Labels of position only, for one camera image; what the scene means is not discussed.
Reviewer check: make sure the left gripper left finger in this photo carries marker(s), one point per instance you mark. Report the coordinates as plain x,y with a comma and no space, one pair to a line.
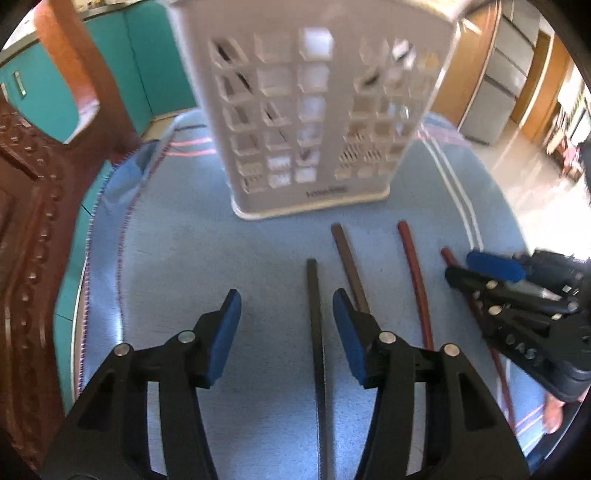
105,435

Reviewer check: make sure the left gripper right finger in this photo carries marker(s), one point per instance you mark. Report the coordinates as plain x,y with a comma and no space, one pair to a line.
434,417

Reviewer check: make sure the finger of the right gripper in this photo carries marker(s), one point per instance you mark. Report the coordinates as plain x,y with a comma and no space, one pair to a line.
481,287
495,266

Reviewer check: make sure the dark brown chopstick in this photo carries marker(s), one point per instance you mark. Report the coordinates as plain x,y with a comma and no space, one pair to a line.
349,264

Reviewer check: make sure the black chopstick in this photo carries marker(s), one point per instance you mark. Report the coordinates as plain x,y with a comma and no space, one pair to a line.
317,346

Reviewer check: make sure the person's right hand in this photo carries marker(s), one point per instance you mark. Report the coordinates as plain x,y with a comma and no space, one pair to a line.
552,414

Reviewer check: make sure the silver refrigerator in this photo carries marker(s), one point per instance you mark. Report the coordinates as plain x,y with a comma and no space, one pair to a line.
506,73

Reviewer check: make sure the blue striped towel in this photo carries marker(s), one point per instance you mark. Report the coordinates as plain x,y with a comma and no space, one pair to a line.
165,247

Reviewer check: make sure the carved wooden chair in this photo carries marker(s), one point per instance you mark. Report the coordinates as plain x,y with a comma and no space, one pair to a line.
43,182

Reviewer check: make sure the grey plastic utensil basket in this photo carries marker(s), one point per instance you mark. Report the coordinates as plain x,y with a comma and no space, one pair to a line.
312,104

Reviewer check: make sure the teal lower cabinets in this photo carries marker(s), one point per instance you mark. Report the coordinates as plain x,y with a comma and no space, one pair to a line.
103,317

